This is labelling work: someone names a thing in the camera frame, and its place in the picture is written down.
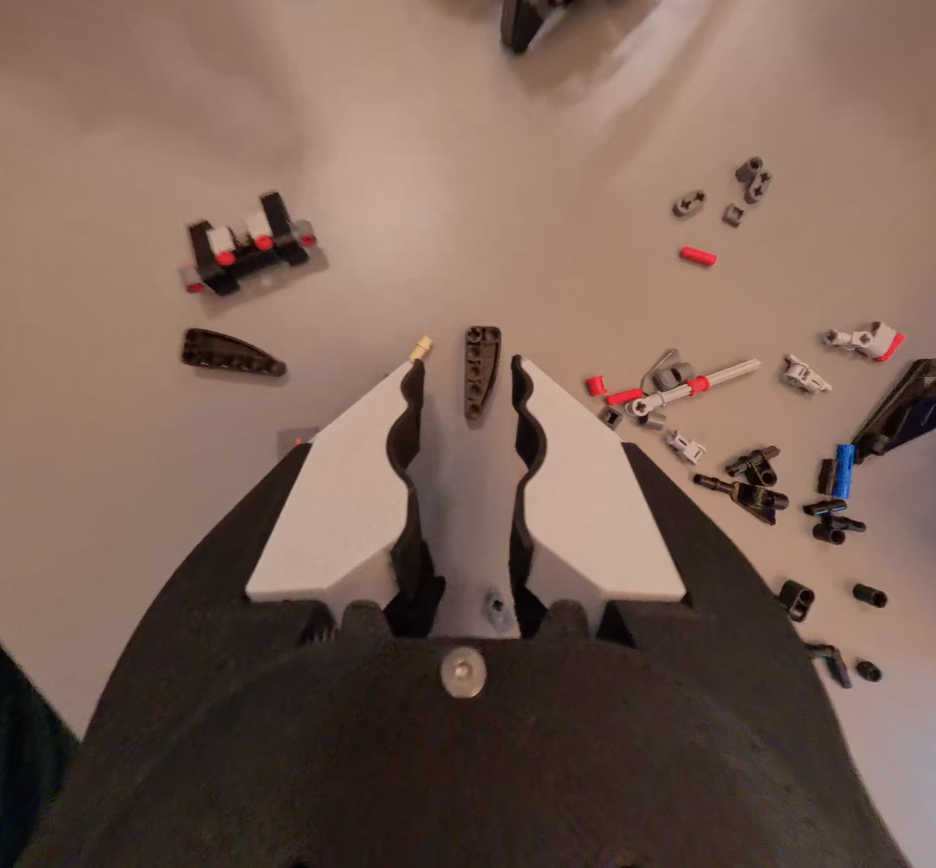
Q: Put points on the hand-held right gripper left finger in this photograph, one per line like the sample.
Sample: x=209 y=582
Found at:
x=329 y=517

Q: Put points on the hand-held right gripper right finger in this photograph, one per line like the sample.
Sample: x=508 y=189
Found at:
x=599 y=517

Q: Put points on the red lego axle connector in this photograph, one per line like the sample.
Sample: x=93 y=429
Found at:
x=624 y=396

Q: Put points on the small red lego bush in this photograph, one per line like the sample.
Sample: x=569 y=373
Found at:
x=596 y=385

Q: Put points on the scattered black lego connectors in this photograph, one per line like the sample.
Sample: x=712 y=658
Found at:
x=753 y=499

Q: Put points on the dark grey lego connector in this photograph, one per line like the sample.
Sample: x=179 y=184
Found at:
x=669 y=370

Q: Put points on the light grey lego axle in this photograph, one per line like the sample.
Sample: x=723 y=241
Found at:
x=695 y=385

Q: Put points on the black lego wedge piece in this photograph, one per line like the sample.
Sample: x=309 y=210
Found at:
x=482 y=370

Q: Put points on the black curved lego beam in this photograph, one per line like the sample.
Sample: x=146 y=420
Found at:
x=230 y=354

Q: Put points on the small tan lego pin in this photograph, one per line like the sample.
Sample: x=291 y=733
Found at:
x=421 y=349

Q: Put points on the small blue lego pin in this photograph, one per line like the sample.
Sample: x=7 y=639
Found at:
x=844 y=469

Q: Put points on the small red lego pin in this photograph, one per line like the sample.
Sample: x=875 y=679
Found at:
x=698 y=256

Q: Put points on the black lego subassembly red pins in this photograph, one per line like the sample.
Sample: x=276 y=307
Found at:
x=248 y=246

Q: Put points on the light grey red lego connector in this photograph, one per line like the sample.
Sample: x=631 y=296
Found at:
x=863 y=340

